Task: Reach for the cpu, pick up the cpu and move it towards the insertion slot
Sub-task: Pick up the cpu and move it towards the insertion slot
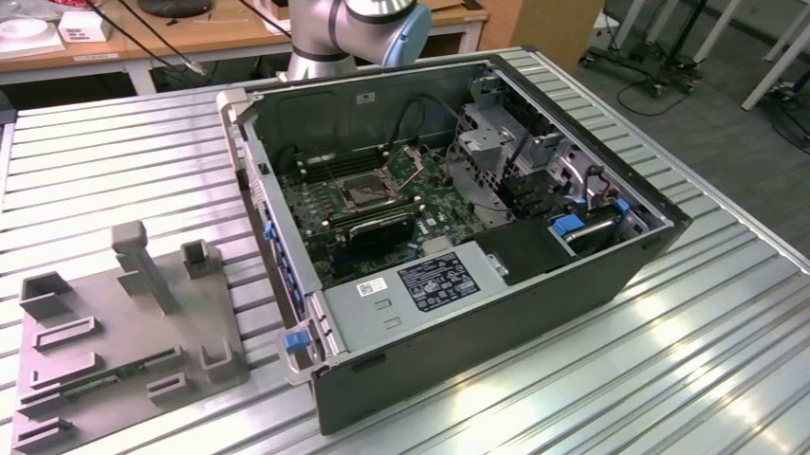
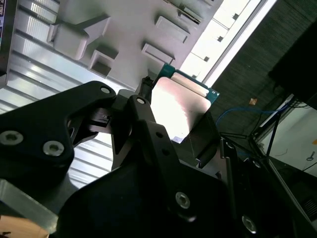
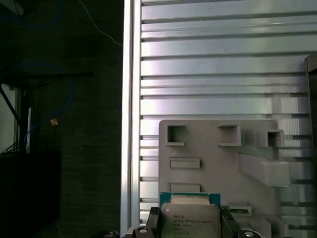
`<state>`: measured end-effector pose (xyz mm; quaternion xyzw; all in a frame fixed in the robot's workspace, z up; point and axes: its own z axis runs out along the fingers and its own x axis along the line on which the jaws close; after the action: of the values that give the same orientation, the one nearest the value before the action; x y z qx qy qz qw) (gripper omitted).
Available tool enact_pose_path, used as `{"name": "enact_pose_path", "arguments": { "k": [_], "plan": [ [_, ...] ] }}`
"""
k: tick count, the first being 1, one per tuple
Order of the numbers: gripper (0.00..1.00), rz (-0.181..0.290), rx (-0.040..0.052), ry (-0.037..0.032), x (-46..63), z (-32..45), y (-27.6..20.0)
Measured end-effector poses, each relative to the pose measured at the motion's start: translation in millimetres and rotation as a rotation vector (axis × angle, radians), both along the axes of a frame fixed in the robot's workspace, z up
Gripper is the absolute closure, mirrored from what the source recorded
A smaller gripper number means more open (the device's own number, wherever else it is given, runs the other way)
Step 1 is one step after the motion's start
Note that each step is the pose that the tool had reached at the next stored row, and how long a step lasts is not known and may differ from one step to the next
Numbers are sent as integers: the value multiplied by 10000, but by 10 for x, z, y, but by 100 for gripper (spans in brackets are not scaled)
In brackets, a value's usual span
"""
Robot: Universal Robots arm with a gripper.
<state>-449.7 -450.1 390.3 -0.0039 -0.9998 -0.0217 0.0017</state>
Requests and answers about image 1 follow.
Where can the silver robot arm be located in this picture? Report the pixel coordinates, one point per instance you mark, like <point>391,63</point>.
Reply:
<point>354,33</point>

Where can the black RAM slot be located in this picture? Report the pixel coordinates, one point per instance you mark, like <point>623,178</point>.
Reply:
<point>345,166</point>
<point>338,224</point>
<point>342,160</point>
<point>338,155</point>
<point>349,171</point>
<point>374,212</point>
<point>367,217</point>
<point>329,231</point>

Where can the CPU socket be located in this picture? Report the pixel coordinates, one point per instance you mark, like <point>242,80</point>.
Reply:
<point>367,192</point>

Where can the small blue slot clip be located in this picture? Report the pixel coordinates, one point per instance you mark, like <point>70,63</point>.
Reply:
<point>267,230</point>

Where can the black graphics card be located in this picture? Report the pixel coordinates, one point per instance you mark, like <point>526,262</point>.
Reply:
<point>379,234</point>

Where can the small silver heatsink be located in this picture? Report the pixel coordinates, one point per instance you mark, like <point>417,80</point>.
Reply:
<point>435,245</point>

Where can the green motherboard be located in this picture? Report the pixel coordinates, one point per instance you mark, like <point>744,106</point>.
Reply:
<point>443,189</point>

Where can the thin metal locking lever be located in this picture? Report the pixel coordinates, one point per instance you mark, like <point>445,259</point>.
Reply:
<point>334,175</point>

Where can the black plastic shroud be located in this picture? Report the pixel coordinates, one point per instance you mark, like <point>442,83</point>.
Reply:
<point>525,251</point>

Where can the grey power supply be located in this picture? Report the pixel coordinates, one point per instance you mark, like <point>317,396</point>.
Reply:
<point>367,327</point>

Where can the grey metal disk bay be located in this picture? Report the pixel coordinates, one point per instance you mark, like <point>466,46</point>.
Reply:
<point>483,142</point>

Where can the blue disk carrier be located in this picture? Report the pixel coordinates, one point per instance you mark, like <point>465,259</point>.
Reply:
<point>565,226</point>

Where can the black open PC case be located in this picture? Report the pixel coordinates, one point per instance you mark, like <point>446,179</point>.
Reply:
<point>481,355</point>

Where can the blue case latch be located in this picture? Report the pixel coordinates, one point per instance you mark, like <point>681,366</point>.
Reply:
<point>295,343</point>

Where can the brown wooden cabinet panel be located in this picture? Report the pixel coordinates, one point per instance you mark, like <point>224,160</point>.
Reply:
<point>550,28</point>

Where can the grey parts rack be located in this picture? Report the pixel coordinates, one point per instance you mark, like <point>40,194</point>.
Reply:
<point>127,341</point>

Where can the brown cardboard box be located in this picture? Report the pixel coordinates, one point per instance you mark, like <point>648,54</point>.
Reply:
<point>277,8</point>

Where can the black wheeled stand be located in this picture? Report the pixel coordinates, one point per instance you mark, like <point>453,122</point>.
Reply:
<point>665,71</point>

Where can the green RAM stick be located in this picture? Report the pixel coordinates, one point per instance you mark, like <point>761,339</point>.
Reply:
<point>130,368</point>

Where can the black round object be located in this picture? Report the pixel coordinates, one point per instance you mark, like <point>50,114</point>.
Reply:
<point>174,5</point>

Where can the black chair base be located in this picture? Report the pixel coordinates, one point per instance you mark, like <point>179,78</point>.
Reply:
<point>794,123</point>

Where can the white cardboard box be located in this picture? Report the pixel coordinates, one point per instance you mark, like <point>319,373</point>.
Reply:
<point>86,26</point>

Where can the white desk leg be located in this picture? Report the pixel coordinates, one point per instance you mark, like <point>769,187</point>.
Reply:
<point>773,71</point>

